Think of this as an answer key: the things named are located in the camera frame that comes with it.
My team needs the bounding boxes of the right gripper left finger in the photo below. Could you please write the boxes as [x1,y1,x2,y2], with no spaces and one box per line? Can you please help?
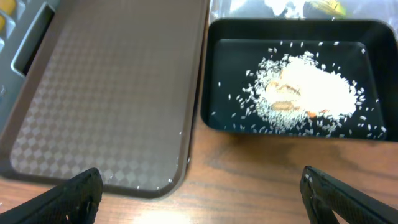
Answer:
[1,168,103,223]

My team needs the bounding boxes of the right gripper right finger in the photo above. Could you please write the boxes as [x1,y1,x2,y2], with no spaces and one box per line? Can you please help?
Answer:
[300,166,397,224]

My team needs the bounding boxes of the rice food scraps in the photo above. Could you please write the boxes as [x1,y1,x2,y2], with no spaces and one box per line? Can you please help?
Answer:
[202,39,387,140]

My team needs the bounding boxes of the green orange snack wrapper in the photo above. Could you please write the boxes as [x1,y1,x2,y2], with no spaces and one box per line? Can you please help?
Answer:
[304,0,347,17]

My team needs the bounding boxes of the clear plastic wrap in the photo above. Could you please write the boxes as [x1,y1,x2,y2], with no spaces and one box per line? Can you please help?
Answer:
[229,0,305,19]

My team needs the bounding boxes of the black rectangular waste tray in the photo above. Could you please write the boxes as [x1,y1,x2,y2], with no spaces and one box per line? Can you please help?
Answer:
[201,19,397,141]

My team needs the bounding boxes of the grey plastic dishwasher rack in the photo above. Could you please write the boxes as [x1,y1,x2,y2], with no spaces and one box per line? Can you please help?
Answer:
[1,0,60,129]

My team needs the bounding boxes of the dark brown serving tray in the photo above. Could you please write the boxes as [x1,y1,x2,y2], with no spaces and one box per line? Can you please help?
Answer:
[1,0,208,200]

